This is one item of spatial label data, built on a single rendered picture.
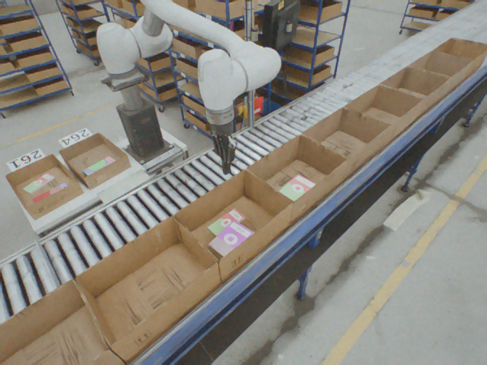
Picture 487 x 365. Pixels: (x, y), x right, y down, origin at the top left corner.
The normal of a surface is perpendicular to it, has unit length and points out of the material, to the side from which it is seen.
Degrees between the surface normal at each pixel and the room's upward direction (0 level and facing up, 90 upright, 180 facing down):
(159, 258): 1
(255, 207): 0
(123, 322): 0
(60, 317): 89
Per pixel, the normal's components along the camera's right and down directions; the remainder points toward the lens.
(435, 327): -0.05, -0.72
